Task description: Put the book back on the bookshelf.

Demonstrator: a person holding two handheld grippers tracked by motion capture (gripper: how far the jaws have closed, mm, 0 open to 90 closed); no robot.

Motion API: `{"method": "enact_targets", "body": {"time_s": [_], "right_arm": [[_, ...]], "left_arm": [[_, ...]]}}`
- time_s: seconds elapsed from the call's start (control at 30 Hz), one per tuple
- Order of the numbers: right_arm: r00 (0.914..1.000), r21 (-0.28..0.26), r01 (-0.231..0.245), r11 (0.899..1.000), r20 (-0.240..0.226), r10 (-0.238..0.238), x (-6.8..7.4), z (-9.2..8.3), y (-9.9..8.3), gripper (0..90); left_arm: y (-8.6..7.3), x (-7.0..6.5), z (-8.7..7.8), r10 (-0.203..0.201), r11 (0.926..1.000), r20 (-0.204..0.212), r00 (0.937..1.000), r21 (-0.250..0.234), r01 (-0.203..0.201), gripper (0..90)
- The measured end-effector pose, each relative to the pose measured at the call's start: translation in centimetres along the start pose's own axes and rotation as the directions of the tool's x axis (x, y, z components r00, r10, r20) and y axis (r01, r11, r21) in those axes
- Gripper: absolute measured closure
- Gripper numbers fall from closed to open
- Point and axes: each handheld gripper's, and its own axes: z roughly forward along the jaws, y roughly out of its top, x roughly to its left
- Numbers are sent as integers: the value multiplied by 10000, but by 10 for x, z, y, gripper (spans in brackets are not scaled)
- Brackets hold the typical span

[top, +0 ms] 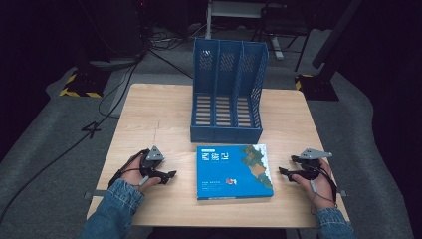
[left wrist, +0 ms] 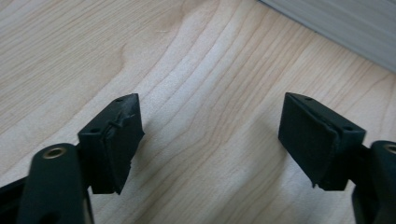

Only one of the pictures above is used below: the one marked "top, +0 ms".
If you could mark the white metal stand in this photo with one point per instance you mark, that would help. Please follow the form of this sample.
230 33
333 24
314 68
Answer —
232 10

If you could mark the blue three-slot file rack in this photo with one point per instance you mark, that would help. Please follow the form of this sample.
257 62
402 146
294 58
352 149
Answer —
229 134

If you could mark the dark computer tower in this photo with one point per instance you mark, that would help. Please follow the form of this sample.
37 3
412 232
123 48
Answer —
112 30

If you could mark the person's right hand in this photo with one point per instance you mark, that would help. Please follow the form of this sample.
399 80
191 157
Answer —
320 189

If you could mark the blue book with map cover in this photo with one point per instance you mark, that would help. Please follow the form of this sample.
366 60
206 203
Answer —
222 172

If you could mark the grey table clamp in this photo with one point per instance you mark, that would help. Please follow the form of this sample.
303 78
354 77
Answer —
93 194
343 193

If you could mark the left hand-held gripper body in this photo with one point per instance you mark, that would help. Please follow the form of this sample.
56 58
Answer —
151 162

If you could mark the black stand with striped base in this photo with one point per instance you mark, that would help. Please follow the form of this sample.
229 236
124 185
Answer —
84 84

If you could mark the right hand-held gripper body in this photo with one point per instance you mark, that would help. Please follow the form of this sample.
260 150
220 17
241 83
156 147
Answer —
312 164

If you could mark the black slanted stand with base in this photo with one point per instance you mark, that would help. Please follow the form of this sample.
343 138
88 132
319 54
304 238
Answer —
326 49

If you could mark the person's left hand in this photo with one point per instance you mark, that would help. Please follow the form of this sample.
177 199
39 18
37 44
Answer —
134 177

